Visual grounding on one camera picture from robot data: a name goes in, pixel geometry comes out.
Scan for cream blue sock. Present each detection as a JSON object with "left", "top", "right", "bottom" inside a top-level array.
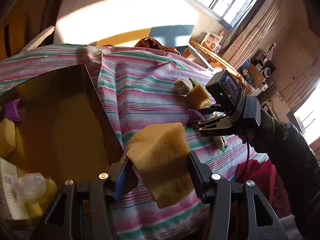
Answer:
[{"left": 174, "top": 77, "right": 193, "bottom": 96}]

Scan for yellow sponge block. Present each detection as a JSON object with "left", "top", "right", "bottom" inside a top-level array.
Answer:
[
  {"left": 185, "top": 84, "right": 210, "bottom": 110},
  {"left": 126, "top": 122, "right": 194, "bottom": 209}
]

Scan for right dark sleeve forearm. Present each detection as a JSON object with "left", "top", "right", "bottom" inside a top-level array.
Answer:
[{"left": 267, "top": 122, "right": 319, "bottom": 239}]

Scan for right gloved hand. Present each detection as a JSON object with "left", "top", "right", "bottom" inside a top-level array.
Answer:
[{"left": 235, "top": 109, "right": 285, "bottom": 153}]

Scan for cracker packet yellow label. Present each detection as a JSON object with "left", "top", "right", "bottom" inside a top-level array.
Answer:
[{"left": 213, "top": 136, "right": 228, "bottom": 152}]

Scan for purple snack packet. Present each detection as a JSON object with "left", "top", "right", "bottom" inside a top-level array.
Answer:
[{"left": 188, "top": 109, "right": 204, "bottom": 122}]

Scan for plastic ball in box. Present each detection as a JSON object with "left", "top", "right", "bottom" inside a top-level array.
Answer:
[{"left": 12, "top": 173, "right": 47, "bottom": 203}]

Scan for red blanket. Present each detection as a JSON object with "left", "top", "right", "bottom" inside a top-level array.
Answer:
[{"left": 235, "top": 159, "right": 291, "bottom": 218}]

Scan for cluttered shelf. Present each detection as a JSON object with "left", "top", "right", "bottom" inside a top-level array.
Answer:
[{"left": 238, "top": 43, "right": 277, "bottom": 96}]

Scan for wooden side table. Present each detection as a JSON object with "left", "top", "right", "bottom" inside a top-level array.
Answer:
[{"left": 182, "top": 38, "right": 240, "bottom": 77}]

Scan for white carton in box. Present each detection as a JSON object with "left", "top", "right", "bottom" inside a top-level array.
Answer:
[{"left": 1, "top": 158, "right": 29, "bottom": 220}]

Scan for striped curtain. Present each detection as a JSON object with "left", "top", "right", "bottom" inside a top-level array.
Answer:
[{"left": 220, "top": 0, "right": 293, "bottom": 69}]

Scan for white product box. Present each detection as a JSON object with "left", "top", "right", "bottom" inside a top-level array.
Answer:
[{"left": 200, "top": 31, "right": 223, "bottom": 51}]

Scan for golden storage box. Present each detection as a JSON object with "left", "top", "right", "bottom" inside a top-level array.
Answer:
[{"left": 0, "top": 63, "right": 125, "bottom": 228}]

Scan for striped bed sheet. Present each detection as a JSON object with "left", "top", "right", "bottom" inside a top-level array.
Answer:
[{"left": 0, "top": 43, "right": 270, "bottom": 240}]

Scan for yellow sponge in box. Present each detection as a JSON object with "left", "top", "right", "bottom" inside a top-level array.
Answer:
[{"left": 0, "top": 118, "right": 16, "bottom": 158}]

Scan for brown crumpled cloth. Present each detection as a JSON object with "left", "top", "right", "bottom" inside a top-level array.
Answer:
[{"left": 135, "top": 37, "right": 181, "bottom": 56}]

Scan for purple packet in box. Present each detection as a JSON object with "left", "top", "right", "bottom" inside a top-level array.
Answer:
[{"left": 4, "top": 99, "right": 20, "bottom": 121}]

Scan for black mounted camera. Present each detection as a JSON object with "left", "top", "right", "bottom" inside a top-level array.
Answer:
[{"left": 206, "top": 70, "right": 246, "bottom": 119}]

